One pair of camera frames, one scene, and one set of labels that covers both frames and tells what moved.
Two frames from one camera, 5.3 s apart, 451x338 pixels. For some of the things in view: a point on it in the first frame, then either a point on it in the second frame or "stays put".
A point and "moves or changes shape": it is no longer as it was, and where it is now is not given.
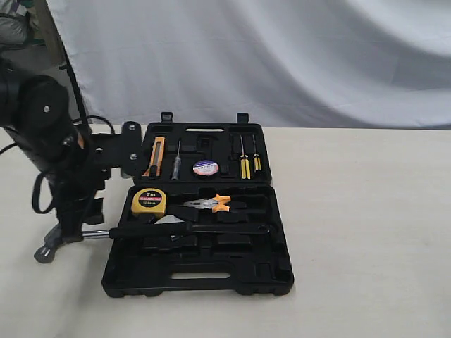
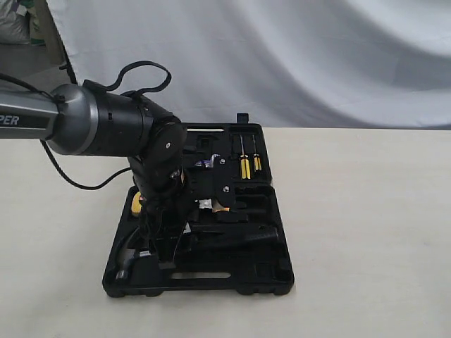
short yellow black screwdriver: [256, 160] stays put
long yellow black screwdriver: [245, 164] stays put
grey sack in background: [14, 24] stays put
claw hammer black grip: [150, 229] moves or changes shape
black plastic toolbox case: [206, 172] stays put
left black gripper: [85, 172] -> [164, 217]
